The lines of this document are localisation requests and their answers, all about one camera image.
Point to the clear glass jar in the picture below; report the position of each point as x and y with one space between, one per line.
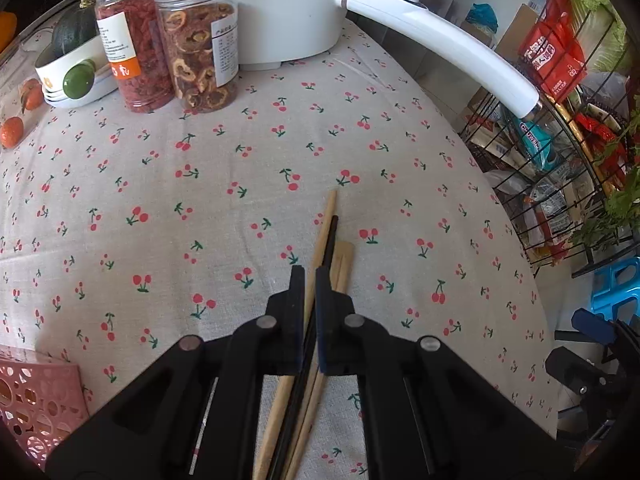
35 60

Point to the pile of chopsticks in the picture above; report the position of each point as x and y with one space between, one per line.
322 235

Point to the jar of red goji berries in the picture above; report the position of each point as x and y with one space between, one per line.
135 60

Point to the grey refrigerator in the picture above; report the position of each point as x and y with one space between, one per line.
430 45

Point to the light wooden chopstick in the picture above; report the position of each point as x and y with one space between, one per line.
344 265

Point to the dark green pumpkin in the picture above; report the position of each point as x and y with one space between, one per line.
75 30

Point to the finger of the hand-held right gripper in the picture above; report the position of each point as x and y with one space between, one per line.
597 327
580 375

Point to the white electric pot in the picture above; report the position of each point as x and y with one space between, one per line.
300 10

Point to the large orange citrus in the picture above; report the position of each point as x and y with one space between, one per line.
7 30

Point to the small tangerine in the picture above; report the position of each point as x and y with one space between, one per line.
11 132
32 96

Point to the napa cabbage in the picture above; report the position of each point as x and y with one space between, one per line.
595 20

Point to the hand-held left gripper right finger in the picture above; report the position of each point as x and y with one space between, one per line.
325 320

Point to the blue snack packet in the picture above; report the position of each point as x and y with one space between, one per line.
535 142

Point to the leafy green herbs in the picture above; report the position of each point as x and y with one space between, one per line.
620 210

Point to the jar of dried fruit slices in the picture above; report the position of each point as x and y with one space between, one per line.
200 55

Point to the white ceramic bowl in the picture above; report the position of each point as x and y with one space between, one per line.
60 75

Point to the pink perforated plastic basket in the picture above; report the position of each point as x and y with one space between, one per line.
40 400

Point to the red snack packet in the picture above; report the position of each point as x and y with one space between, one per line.
552 55

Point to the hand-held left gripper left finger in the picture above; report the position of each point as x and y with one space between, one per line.
295 310

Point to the blue plastic stool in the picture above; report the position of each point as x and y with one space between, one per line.
617 285

